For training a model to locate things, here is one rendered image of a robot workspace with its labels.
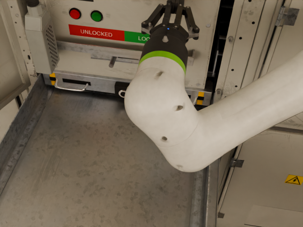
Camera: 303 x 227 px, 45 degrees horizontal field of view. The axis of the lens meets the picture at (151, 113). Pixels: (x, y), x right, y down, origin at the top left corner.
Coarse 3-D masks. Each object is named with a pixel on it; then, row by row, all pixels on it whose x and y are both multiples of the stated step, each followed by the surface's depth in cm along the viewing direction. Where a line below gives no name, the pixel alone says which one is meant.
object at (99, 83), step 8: (56, 72) 114; (64, 72) 114; (72, 72) 114; (48, 80) 117; (64, 80) 116; (72, 80) 116; (80, 80) 115; (88, 80) 114; (96, 80) 114; (104, 80) 113; (112, 80) 113; (120, 80) 112; (128, 80) 112; (80, 88) 118; (88, 88) 117; (96, 88) 116; (104, 88) 116; (112, 88) 115; (192, 88) 111; (200, 88) 111; (208, 88) 111; (200, 96) 112; (208, 96) 111; (200, 104) 114; (208, 104) 114
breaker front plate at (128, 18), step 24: (48, 0) 97; (72, 0) 96; (96, 0) 95; (120, 0) 93; (144, 0) 92; (192, 0) 90; (216, 0) 89; (72, 24) 101; (96, 24) 100; (120, 24) 99; (192, 48) 101; (96, 72) 113; (120, 72) 111; (192, 72) 107
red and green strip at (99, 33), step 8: (72, 32) 103; (80, 32) 103; (88, 32) 102; (96, 32) 102; (104, 32) 101; (112, 32) 101; (120, 32) 101; (128, 32) 100; (136, 32) 100; (120, 40) 102; (128, 40) 102; (136, 40) 102; (144, 40) 101
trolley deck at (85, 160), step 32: (64, 96) 118; (96, 96) 118; (64, 128) 109; (96, 128) 109; (128, 128) 109; (32, 160) 100; (64, 160) 101; (96, 160) 101; (128, 160) 101; (160, 160) 102; (32, 192) 94; (64, 192) 94; (96, 192) 94; (128, 192) 94; (160, 192) 95; (192, 192) 95; (0, 224) 87; (32, 224) 88; (64, 224) 88; (96, 224) 88; (128, 224) 88; (160, 224) 89
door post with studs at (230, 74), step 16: (240, 0) 89; (256, 0) 88; (240, 16) 92; (256, 16) 91; (240, 32) 95; (224, 48) 100; (240, 48) 98; (224, 64) 104; (240, 64) 102; (224, 80) 108; (240, 80) 106; (224, 96) 112
